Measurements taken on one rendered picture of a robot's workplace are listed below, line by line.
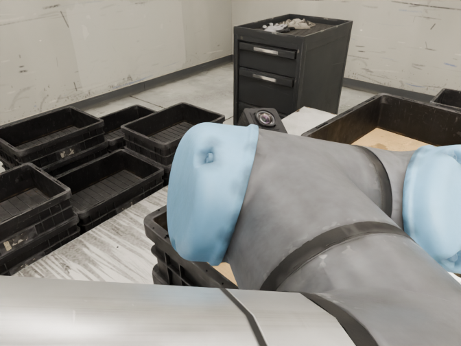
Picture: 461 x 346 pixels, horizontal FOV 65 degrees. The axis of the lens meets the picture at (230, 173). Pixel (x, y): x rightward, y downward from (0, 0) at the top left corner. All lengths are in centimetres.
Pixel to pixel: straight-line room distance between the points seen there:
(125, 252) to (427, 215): 72
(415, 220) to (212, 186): 11
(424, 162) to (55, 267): 77
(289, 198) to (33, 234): 121
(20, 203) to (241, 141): 138
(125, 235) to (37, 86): 262
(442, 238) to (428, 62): 371
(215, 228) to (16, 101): 324
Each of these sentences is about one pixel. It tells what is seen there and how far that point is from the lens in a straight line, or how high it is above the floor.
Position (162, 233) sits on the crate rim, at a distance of 53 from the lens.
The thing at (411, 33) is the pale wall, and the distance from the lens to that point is 391.
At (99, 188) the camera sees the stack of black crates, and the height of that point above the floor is 38.
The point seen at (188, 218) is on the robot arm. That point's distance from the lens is 17.
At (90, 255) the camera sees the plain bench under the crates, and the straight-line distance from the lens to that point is 88.
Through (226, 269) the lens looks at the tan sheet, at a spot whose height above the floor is 83.
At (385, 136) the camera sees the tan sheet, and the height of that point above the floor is 83.
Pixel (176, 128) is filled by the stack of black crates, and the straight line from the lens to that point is 190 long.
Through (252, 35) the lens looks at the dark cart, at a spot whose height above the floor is 87.
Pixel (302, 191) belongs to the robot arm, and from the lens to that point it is 15.
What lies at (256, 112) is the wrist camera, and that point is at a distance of 41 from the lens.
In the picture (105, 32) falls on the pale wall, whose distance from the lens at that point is 366.
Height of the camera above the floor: 128
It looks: 32 degrees down
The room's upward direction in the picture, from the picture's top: straight up
